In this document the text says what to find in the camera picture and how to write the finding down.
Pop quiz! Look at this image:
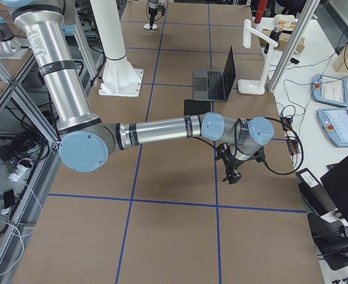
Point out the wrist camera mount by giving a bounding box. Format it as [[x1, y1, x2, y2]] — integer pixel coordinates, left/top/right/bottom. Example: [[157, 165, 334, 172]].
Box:
[[215, 143, 265, 162]]

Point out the white camera pillar base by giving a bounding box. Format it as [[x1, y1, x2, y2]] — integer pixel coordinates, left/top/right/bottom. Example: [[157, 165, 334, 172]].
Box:
[[91, 0, 144, 97]]

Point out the far blue teach pendant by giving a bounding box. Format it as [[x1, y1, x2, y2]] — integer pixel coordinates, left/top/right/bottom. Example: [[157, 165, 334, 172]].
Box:
[[311, 74, 348, 107]]

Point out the white computer mouse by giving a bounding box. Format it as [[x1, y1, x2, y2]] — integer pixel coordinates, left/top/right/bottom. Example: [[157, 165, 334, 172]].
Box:
[[144, 23, 157, 30]]

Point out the aluminium frame rack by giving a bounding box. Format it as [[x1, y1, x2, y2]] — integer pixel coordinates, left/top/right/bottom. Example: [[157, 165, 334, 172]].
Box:
[[0, 44, 104, 282]]

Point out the black mouse pad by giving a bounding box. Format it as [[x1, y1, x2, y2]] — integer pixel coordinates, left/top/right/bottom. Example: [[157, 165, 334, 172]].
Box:
[[183, 99, 211, 116]]

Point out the black water bottle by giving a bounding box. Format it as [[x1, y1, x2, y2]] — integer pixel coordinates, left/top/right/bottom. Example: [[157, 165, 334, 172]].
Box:
[[263, 24, 281, 54]]

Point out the grey laptop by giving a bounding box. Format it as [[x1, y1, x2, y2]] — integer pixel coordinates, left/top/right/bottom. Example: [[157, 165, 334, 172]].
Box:
[[193, 46, 236, 102]]

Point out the red cylinder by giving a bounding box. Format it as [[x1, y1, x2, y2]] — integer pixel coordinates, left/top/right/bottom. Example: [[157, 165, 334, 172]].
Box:
[[254, 0, 268, 24]]

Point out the blue teach pendant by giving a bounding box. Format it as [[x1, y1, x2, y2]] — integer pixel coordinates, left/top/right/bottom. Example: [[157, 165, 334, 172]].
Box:
[[317, 108, 348, 147], [311, 74, 348, 107]]

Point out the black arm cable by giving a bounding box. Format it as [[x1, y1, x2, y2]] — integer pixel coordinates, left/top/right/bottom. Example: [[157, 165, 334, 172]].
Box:
[[203, 117, 304, 175]]

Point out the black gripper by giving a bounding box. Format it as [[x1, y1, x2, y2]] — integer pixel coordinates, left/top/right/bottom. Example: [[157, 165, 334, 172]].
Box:
[[147, 4, 166, 29], [223, 149, 251, 185]]

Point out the aluminium frame post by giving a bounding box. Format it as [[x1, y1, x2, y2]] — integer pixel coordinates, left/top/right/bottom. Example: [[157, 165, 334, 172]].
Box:
[[268, 0, 320, 93]]

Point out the near blue teach pendant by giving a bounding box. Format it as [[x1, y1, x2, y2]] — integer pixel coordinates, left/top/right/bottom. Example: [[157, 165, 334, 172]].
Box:
[[317, 108, 348, 147]]

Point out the cardboard box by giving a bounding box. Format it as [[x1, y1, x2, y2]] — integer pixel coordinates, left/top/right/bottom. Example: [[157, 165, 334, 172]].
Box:
[[262, 29, 305, 54]]

